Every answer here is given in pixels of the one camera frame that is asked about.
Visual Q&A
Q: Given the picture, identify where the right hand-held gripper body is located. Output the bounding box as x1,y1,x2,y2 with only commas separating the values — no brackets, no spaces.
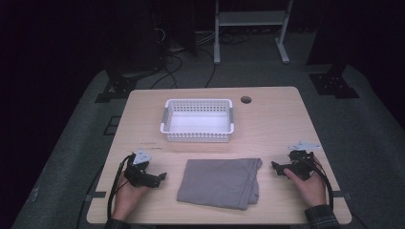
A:
284,140,323,181

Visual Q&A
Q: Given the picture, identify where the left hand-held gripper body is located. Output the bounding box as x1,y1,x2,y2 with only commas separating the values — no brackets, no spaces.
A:
123,149,161,189

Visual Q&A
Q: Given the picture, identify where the grey cloth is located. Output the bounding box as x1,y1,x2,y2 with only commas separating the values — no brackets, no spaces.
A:
176,157,264,212

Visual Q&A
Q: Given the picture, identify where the white plastic basket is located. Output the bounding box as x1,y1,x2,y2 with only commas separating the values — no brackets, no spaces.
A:
159,98,236,143

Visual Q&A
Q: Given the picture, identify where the person's left hand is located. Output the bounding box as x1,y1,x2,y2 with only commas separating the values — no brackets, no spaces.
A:
111,180,151,221

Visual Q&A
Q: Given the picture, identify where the person's right hand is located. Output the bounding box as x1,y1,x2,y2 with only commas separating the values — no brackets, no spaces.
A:
283,167,329,208

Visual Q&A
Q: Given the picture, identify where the grey tape strip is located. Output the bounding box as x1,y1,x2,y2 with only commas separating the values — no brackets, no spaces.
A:
331,190,353,201
85,190,107,202

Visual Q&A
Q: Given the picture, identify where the black stand with crossed feet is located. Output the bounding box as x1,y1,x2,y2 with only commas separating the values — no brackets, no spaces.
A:
94,68,161,104

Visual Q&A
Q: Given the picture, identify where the white metal stand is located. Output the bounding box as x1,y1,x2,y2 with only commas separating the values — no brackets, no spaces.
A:
213,0,295,66

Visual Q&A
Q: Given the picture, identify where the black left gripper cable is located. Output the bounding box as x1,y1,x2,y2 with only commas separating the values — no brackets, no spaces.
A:
106,154,136,221

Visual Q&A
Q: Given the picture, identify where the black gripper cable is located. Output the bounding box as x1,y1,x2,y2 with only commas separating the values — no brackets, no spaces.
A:
106,154,136,221
302,155,335,212

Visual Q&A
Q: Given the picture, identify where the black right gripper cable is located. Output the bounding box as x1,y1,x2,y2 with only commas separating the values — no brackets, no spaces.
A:
302,155,335,212

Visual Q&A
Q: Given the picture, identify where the black stand base plate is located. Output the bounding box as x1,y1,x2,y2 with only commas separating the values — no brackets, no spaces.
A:
308,63,361,100

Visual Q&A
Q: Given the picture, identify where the black looped floor cable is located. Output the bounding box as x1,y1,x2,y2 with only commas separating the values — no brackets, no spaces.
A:
149,52,184,91

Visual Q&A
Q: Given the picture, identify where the black straight floor cable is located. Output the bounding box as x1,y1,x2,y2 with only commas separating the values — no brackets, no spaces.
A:
204,47,218,89

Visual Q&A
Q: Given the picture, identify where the bundle of floor cables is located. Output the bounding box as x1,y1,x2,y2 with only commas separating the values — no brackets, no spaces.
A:
219,31,253,46

